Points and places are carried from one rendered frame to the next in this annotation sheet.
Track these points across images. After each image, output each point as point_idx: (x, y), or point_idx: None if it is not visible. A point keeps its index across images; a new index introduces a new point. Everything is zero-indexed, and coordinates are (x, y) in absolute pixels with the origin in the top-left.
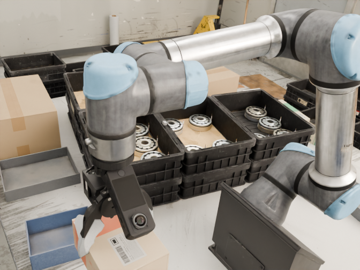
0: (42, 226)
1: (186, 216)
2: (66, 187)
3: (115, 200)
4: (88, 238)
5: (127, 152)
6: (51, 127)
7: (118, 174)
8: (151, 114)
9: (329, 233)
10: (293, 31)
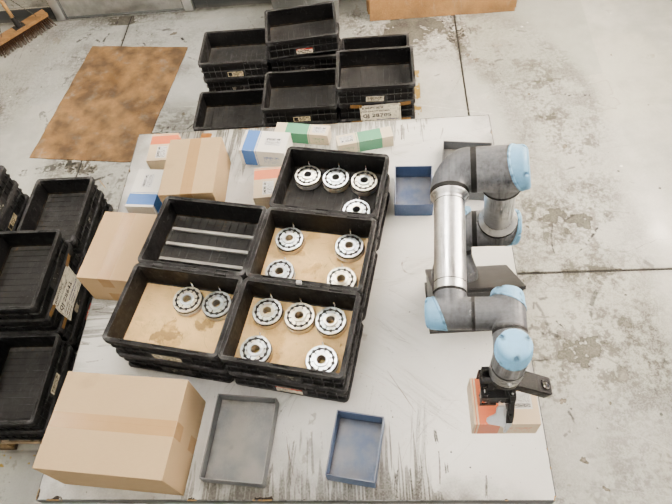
0: (330, 461)
1: (384, 328)
2: (277, 419)
3: (530, 390)
4: None
5: None
6: (192, 397)
7: None
8: (266, 285)
9: None
10: (472, 183)
